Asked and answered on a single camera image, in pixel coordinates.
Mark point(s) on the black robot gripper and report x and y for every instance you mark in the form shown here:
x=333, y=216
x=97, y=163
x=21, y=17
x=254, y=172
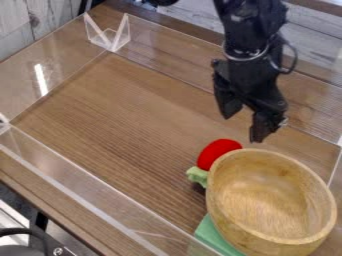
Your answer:
x=246, y=83

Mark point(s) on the red plush strawberry toy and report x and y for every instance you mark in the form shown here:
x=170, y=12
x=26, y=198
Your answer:
x=212, y=152

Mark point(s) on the wooden bowl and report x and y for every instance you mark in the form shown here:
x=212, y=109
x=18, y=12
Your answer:
x=272, y=206

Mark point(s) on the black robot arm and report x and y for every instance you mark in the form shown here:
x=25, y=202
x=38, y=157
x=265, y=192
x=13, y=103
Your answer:
x=252, y=23

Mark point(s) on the green foam block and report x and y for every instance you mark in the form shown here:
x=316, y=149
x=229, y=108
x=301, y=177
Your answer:
x=208, y=234

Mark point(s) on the clear acrylic corner bracket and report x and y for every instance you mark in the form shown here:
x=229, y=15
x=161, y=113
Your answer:
x=110, y=39

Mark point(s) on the clear acrylic front wall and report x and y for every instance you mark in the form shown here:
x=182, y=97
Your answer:
x=110, y=221

